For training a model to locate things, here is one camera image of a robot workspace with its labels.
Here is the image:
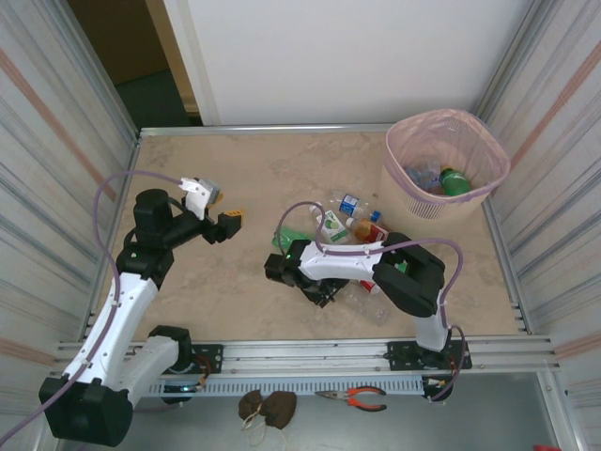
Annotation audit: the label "beige ribbed plastic bin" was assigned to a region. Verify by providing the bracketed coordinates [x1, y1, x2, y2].
[379, 108, 512, 234]

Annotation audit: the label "orange handled pliers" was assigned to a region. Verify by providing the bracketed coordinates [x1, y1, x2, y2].
[314, 385, 389, 413]

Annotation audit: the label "beige pouch string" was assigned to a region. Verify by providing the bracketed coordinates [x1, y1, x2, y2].
[240, 407, 288, 447]

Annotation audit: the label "aluminium front extrusion rail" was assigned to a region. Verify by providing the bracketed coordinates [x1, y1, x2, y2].
[55, 334, 562, 377]

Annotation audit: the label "white slotted cable duct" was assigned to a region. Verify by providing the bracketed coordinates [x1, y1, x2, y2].
[135, 375, 426, 398]

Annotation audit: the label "white door frame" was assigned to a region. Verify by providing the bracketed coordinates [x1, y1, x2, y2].
[145, 0, 222, 128]

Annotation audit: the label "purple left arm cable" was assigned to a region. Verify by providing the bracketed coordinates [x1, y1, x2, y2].
[0, 171, 185, 450]

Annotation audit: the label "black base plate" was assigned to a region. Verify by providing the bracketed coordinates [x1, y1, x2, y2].
[187, 344, 224, 376]
[386, 338, 472, 372]

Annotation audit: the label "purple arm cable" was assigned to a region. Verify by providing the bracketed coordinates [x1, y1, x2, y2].
[274, 201, 470, 404]
[0, 171, 185, 450]

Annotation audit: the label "red orange label bottle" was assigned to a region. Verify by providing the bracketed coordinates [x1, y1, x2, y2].
[346, 216, 393, 243]

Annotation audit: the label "aluminium back edge rail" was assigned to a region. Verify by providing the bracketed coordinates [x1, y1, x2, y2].
[138, 123, 400, 138]

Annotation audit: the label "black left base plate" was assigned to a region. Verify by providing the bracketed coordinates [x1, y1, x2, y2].
[187, 344, 224, 376]

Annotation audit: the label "brown cloth pouch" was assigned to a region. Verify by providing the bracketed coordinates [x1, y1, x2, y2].
[262, 390, 299, 431]
[238, 389, 267, 422]

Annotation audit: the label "orange red base wires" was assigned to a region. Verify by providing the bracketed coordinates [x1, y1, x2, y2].
[422, 359, 459, 391]
[194, 354, 222, 391]

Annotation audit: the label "lime label bottle white cap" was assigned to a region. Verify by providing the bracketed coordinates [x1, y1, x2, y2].
[307, 205, 351, 245]

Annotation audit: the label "clear ribbed bottle white cap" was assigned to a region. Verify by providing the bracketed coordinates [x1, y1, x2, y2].
[335, 286, 391, 327]

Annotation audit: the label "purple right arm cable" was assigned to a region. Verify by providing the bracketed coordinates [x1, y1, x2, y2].
[274, 201, 470, 404]

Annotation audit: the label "blue white label bottle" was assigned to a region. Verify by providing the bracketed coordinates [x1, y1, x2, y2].
[328, 190, 384, 223]

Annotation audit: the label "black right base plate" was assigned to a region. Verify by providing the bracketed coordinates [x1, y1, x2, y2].
[386, 338, 472, 372]

